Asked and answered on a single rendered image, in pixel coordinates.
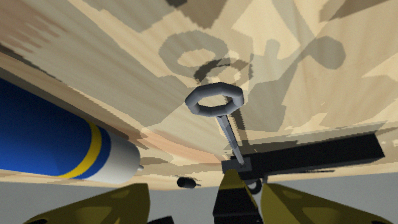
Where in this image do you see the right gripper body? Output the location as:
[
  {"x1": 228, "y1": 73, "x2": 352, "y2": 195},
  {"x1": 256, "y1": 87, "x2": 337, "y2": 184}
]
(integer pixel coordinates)
[{"x1": 213, "y1": 187, "x2": 263, "y2": 224}]

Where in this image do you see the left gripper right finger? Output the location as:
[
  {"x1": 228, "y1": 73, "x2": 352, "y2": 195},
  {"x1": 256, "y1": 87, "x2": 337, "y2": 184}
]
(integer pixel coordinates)
[{"x1": 261, "y1": 183, "x2": 393, "y2": 224}]

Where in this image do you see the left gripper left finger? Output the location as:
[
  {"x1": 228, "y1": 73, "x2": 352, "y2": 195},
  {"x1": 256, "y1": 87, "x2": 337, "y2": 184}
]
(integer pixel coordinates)
[{"x1": 23, "y1": 183, "x2": 150, "y2": 224}]

